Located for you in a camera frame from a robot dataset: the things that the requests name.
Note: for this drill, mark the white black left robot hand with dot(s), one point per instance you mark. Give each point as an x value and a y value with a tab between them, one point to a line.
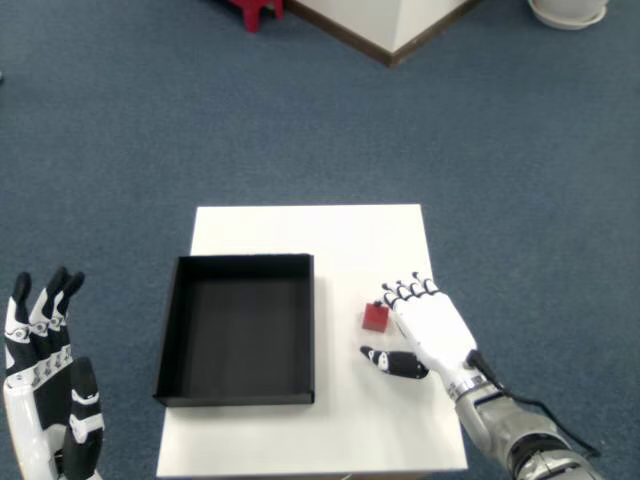
25	425

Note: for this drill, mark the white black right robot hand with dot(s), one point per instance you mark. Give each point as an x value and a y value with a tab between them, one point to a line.
435	325

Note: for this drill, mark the red cube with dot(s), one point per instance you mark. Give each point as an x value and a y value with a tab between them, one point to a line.
372	320

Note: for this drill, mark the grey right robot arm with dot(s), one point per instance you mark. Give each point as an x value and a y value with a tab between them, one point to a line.
505	425

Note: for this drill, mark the black open box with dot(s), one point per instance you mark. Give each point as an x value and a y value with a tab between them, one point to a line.
240	330

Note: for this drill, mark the white square table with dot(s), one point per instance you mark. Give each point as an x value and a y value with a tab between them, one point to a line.
350	240

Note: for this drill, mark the white column with brown skirting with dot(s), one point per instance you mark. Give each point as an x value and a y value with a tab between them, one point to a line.
380	25

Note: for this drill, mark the white round base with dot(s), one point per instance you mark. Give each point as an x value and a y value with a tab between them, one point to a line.
565	9

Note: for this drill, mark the red plastic stool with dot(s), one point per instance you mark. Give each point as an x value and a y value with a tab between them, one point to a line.
252	15

